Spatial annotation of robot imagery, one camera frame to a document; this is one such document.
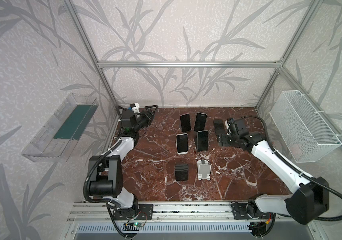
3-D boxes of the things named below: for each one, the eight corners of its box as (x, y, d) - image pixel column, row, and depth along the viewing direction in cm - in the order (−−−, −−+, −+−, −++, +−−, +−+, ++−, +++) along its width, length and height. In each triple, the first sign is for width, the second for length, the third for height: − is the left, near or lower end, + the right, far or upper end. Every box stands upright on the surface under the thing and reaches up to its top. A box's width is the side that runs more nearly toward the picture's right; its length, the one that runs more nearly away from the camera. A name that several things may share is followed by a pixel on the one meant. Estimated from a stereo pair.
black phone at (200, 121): (194, 134, 107) (196, 120, 95) (193, 127, 111) (195, 112, 99) (204, 134, 107) (207, 120, 95) (203, 127, 111) (206, 112, 99)
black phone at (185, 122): (183, 132, 107) (183, 120, 96) (180, 127, 110) (180, 115, 99) (190, 129, 109) (191, 117, 98) (187, 124, 112) (188, 112, 101)
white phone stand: (198, 180, 86) (199, 176, 81) (196, 161, 93) (197, 157, 88) (210, 180, 86) (212, 176, 81) (208, 161, 93) (209, 157, 88)
